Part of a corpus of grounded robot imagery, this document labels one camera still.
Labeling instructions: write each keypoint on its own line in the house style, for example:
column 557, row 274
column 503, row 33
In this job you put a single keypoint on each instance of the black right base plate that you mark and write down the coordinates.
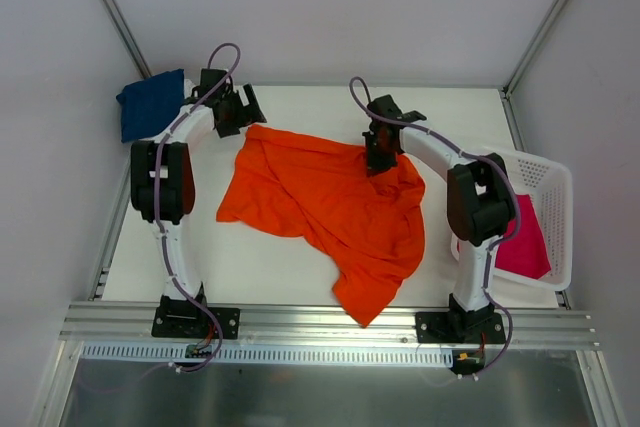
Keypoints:
column 449, row 328

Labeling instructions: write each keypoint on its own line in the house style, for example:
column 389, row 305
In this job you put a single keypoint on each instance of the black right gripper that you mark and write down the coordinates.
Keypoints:
column 379, row 150

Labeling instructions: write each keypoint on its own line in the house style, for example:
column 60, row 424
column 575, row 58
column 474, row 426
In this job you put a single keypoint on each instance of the folded blue t shirt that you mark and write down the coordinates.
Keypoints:
column 150, row 105

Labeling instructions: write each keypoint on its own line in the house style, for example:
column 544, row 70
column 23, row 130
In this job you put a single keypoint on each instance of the white plastic basket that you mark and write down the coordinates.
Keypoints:
column 550, row 188

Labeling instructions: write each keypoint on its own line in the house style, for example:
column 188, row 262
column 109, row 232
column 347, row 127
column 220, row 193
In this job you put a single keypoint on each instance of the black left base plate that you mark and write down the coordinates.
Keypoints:
column 200, row 322

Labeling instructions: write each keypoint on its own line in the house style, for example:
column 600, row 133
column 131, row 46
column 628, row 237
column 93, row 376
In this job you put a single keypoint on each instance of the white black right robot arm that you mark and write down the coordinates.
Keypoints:
column 480, row 204

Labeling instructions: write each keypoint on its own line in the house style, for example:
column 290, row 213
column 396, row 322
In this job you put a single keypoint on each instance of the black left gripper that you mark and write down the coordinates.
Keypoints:
column 240, row 110

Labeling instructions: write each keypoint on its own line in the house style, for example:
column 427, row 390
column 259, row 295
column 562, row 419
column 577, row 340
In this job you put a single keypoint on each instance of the aluminium mounting rail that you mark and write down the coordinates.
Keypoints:
column 533, row 329

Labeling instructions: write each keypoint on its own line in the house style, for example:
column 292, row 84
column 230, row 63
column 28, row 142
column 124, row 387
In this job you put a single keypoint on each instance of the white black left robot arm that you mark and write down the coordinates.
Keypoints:
column 163, row 185

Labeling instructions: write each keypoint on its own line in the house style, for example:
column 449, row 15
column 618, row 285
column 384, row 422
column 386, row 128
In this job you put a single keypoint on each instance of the orange t shirt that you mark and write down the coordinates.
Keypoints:
column 294, row 185

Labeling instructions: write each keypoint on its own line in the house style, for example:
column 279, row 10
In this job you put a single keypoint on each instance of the white slotted cable duct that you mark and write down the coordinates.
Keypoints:
column 270, row 354

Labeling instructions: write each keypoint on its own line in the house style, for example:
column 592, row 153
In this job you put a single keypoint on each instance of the magenta t shirt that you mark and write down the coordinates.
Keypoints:
column 525, row 254

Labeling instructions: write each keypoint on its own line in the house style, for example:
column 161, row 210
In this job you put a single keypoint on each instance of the folded white t shirt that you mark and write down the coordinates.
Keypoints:
column 189, row 85

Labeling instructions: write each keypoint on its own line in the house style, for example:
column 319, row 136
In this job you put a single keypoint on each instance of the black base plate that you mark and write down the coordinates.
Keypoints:
column 200, row 322
column 449, row 328

